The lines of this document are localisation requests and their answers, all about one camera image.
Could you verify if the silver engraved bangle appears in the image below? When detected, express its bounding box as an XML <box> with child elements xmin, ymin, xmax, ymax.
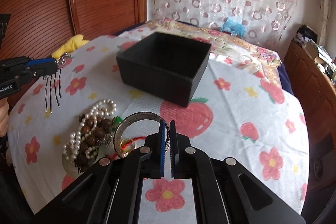
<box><xmin>113</xmin><ymin>111</ymin><xmax>170</xmax><ymax>158</ymax></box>

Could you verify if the brown wooden bead bracelet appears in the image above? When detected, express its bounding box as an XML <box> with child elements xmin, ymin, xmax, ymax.
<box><xmin>75</xmin><ymin>113</ymin><xmax>113</xmax><ymax>172</ymax></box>

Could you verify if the white pearl necklace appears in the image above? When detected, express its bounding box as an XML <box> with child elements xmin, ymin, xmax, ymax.
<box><xmin>63</xmin><ymin>99</ymin><xmax>117</xmax><ymax>164</ymax></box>

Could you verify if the green jade bangle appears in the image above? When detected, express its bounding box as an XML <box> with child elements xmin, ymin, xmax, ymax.
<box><xmin>62</xmin><ymin>154</ymin><xmax>82</xmax><ymax>178</ymax></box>

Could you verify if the person's left hand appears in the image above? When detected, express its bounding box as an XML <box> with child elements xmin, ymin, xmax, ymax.
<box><xmin>0</xmin><ymin>98</ymin><xmax>9</xmax><ymax>137</ymax></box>

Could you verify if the yellow plush toy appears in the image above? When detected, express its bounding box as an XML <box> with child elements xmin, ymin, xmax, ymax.
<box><xmin>51</xmin><ymin>34</ymin><xmax>89</xmax><ymax>60</ymax></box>

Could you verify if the black square storage box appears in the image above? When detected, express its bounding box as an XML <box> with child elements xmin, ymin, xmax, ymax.
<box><xmin>116</xmin><ymin>32</ymin><xmax>211</xmax><ymax>107</ymax></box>

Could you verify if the white floral strawberry cloth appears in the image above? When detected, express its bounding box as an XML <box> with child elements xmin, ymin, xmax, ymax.
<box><xmin>8</xmin><ymin>36</ymin><xmax>309</xmax><ymax>223</ymax></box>

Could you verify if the blue plastic bag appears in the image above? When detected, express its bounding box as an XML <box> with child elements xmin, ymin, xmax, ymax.
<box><xmin>220</xmin><ymin>17</ymin><xmax>246</xmax><ymax>38</ymax></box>

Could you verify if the brown wooden side cabinet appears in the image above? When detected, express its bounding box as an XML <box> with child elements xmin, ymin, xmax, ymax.
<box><xmin>284</xmin><ymin>41</ymin><xmax>335</xmax><ymax>190</ymax></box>

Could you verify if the clutter pile on cabinet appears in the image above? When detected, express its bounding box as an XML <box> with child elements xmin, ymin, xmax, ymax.
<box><xmin>293</xmin><ymin>24</ymin><xmax>335</xmax><ymax>84</ymax></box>

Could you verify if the red braided cord bracelet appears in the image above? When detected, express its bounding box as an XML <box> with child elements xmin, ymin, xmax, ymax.
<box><xmin>112</xmin><ymin>135</ymin><xmax>146</xmax><ymax>161</ymax></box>

